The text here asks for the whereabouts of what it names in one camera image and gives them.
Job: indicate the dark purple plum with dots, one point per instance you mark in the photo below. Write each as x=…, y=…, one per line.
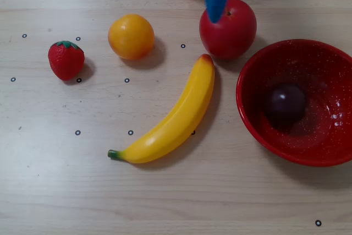
x=287, y=104

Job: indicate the red speckled bowl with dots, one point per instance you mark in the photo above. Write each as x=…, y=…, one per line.
x=324, y=141

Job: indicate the red toy apple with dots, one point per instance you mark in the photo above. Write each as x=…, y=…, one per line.
x=229, y=39

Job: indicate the orange toy fruit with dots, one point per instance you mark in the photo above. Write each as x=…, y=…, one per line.
x=131, y=37

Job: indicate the yellow toy banana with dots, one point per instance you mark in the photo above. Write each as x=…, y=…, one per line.
x=178, y=119

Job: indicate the red toy strawberry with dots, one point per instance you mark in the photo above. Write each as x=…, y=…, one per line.
x=66, y=60

